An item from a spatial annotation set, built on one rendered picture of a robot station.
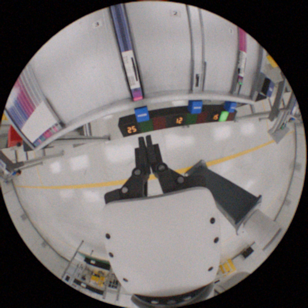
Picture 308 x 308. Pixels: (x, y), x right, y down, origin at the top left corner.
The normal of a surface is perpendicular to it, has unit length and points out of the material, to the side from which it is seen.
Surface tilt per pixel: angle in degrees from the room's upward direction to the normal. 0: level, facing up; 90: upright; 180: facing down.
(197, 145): 0
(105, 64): 47
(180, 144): 0
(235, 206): 90
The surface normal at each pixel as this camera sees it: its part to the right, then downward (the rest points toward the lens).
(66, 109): 0.14, 0.81
